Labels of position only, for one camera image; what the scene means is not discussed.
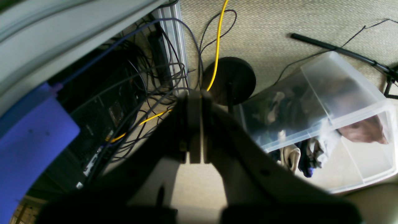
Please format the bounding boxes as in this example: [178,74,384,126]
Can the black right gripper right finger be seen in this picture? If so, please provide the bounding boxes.
[202,91,364,224]

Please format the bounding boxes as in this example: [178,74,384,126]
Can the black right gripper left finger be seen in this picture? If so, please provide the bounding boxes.
[37,91,202,224]

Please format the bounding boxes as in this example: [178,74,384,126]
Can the clothes in bin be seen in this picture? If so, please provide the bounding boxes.
[242,76,389,178]

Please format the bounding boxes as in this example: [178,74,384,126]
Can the clear plastic storage bin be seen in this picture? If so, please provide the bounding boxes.
[234,52,397,193]

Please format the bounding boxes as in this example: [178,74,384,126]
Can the black computer tower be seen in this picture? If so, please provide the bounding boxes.
[42,49,147,189]

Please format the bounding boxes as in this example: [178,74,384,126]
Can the black round stand base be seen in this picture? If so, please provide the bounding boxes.
[209,57,256,106]

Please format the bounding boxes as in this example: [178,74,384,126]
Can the blue plastic panel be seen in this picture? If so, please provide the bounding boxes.
[0,83,80,224]

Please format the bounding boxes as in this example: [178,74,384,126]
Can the black tripod leg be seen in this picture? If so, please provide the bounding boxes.
[290,33,398,100]

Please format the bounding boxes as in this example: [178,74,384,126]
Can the aluminium table leg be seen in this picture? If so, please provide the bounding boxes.
[152,0,189,95]

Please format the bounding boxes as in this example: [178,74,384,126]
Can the yellow cable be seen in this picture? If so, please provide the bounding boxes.
[106,0,229,143]

